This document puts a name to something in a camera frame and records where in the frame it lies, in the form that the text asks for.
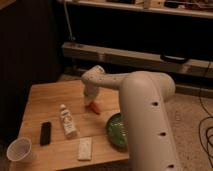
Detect orange red pepper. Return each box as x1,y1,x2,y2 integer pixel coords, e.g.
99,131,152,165
89,102,101,115

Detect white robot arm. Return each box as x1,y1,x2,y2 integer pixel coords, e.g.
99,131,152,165
81,65,183,171

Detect green ceramic bowl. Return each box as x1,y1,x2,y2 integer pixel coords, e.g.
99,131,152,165
105,113,127,149

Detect clear plastic cup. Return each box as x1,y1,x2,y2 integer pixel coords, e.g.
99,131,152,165
6,137,35,163

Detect white squeeze bottle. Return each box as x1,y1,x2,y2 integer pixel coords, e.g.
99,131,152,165
60,104,77,138

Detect white sponge block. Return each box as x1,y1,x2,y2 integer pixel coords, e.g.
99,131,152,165
78,137,92,161

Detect black rectangular remote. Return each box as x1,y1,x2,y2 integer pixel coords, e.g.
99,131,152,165
40,122,51,146

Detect upper wooden shelf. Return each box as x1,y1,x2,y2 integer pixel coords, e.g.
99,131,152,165
57,0,213,19

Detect black handle on rail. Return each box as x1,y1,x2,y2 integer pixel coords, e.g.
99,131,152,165
160,54,189,64

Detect grey metal rail beam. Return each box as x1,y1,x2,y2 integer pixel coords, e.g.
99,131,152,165
62,42,208,76

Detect black floor cables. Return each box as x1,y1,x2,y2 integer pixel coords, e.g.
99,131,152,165
197,61,213,168

